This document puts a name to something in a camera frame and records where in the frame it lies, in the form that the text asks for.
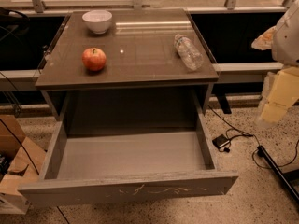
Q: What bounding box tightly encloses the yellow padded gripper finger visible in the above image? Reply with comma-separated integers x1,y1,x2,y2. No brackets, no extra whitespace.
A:
251,26,276,50
257,67,299,128

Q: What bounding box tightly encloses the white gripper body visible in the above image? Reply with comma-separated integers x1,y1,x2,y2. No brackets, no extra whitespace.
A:
262,65,299,110

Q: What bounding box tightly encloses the clear plastic water bottle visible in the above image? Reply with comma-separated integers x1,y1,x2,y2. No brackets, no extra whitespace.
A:
174,34,203,71

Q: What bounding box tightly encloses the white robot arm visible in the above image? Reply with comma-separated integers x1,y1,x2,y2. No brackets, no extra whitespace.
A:
251,0,299,128

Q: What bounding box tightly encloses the grey cabinet with glass top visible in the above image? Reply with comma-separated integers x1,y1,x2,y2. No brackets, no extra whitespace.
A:
36,9,218,136

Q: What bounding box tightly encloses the grey open top drawer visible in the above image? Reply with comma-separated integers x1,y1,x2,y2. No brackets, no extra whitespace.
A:
19,88,237,207

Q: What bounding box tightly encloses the black stand leg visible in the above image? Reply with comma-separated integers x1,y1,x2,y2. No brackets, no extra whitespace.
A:
257,146,299,204

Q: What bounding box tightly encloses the black power adapter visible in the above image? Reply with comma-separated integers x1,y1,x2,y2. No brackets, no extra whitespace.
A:
212,134,230,149

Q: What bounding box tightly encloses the white ceramic bowl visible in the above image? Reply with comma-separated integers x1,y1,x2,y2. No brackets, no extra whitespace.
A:
82,10,112,34

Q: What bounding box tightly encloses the red apple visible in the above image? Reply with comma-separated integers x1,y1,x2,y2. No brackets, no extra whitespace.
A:
81,48,107,71

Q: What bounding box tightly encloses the grey metal railing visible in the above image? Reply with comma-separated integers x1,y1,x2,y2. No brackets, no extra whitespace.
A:
0,0,299,91

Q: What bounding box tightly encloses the brown cardboard box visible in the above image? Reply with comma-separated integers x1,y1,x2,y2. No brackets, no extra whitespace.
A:
0,115,46,214

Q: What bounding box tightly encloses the black floor cable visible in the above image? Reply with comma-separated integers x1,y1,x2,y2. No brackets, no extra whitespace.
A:
207,105,299,170

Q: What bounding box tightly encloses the black cable at left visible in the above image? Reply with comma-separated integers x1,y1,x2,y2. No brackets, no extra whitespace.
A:
0,70,71,224

